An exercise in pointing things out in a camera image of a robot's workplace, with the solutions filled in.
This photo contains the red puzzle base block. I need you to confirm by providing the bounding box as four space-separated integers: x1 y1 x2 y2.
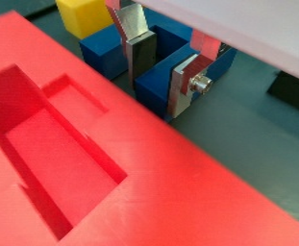
0 12 299 246

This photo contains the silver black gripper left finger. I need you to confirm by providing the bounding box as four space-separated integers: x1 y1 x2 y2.
104 0 156 86

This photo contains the black angled fixture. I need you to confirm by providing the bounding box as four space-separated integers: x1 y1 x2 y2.
267 71 299 110

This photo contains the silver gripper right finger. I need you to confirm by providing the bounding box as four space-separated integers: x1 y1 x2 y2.
167 30 220 118

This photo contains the yellow long block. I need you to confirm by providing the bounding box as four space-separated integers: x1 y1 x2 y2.
55 0 114 39

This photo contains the blue U-shaped block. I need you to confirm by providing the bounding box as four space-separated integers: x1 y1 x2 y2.
80 3 236 121

